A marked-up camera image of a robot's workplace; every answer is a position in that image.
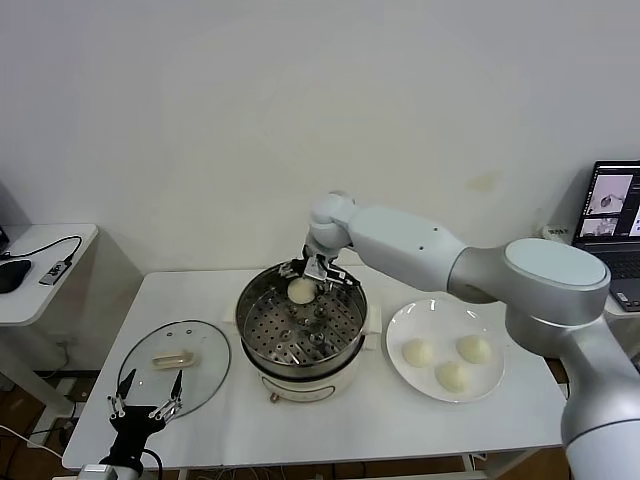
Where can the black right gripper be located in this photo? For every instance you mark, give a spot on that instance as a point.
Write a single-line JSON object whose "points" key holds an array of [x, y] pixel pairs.
{"points": [[332, 265]]}

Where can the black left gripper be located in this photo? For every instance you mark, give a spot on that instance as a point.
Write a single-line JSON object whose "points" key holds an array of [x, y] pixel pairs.
{"points": [[132, 425]]}

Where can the round glass lid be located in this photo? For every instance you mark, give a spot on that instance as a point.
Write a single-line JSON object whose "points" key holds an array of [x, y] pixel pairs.
{"points": [[175, 380]]}

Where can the white steamed baozi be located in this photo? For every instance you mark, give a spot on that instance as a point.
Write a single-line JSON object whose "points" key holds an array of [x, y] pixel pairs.
{"points": [[301, 292], [474, 348], [452, 376], [419, 352]]}

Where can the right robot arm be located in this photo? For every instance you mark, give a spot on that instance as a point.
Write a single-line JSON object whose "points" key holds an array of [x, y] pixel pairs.
{"points": [[450, 260]]}

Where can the steel steamer basket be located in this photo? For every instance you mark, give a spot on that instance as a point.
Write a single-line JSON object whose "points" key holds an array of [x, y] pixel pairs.
{"points": [[300, 340]]}

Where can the cream electric cooker base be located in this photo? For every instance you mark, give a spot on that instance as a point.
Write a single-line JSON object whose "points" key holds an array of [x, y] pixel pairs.
{"points": [[300, 387]]}

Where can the white round plate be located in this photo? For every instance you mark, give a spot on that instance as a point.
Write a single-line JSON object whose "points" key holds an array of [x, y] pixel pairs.
{"points": [[440, 325]]}

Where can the white side table with mouse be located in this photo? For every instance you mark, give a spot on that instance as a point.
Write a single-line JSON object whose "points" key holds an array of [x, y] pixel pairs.
{"points": [[40, 305]]}

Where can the grey usb hub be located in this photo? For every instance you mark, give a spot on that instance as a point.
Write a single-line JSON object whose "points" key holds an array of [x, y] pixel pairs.
{"points": [[55, 272]]}

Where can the black computer mouse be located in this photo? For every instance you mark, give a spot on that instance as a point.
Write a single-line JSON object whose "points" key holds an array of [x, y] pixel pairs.
{"points": [[12, 276]]}

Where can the grey open laptop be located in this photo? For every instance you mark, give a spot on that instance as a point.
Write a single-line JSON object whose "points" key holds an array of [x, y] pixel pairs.
{"points": [[605, 200]]}

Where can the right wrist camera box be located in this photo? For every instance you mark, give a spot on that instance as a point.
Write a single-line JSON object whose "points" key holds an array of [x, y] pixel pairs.
{"points": [[315, 270]]}

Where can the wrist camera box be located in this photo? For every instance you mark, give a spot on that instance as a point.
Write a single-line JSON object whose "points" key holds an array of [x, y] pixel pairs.
{"points": [[315, 270], [97, 472]]}

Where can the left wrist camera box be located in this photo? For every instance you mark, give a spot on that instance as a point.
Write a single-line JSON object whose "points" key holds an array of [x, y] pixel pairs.
{"points": [[97, 472]]}

